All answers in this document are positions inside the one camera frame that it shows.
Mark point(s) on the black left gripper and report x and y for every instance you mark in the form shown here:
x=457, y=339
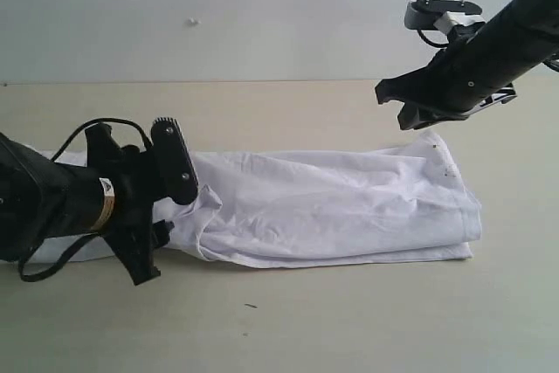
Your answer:
x=130, y=231

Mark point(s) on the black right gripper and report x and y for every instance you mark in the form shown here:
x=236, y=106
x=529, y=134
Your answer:
x=457, y=79

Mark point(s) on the white t-shirt red lettering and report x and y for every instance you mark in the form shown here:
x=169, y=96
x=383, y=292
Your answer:
x=305, y=208

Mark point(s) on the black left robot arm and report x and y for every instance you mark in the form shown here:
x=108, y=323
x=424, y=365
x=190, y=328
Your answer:
x=51, y=210

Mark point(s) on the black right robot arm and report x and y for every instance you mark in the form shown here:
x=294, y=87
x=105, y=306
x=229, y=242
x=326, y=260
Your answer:
x=532, y=35

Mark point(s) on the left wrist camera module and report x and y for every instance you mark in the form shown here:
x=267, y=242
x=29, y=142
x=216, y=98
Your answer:
x=173, y=159

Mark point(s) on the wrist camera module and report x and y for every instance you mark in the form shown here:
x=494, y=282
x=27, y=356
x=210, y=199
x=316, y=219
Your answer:
x=441, y=15
x=173, y=159

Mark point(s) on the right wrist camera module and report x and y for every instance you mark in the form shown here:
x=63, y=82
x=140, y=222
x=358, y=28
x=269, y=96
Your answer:
x=441, y=15

